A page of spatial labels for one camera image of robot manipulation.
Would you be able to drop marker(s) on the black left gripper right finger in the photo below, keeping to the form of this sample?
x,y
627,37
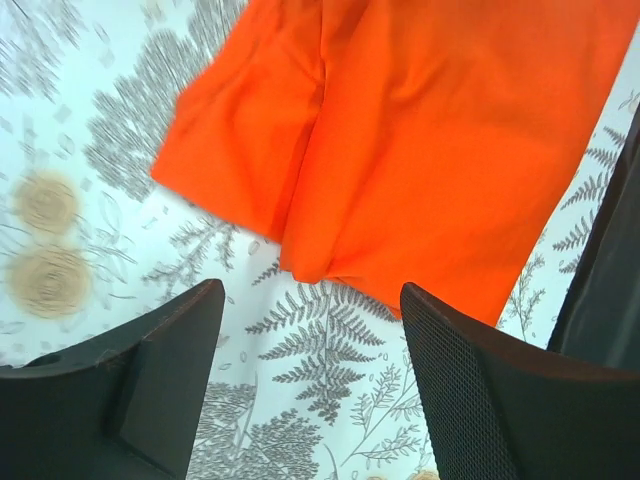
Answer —
x,y
497,407

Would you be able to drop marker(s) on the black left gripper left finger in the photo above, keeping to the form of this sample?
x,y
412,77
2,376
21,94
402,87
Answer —
x,y
122,405

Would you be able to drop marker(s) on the orange t-shirt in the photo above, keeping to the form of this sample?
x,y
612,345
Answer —
x,y
385,142

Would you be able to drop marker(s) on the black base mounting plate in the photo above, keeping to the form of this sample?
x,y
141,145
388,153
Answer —
x,y
599,319

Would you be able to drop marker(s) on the floral patterned table mat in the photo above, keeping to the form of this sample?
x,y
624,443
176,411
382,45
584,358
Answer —
x,y
308,380

